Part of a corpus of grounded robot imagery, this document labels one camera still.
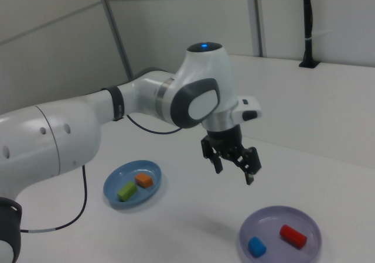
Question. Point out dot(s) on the green block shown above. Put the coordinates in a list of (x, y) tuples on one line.
[(127, 192)]

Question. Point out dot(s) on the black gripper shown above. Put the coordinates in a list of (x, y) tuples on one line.
[(225, 141)]

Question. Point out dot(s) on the grey partition post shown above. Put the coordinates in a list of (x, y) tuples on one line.
[(255, 20), (114, 31)]

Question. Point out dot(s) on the black pole with base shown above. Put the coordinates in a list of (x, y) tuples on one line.
[(307, 25)]

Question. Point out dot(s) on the blue block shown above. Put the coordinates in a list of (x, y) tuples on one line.
[(257, 247)]

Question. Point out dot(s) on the purple plate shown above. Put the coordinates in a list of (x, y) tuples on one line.
[(275, 216)]

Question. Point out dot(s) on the blue plate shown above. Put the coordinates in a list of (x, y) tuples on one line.
[(129, 169)]

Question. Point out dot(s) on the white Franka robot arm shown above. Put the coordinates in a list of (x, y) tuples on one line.
[(44, 146)]

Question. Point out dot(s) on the white adjoining table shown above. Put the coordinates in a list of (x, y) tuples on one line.
[(307, 105)]

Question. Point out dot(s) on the orange block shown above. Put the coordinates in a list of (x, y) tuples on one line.
[(144, 181)]

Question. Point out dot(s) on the red block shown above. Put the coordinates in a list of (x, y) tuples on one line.
[(293, 236)]

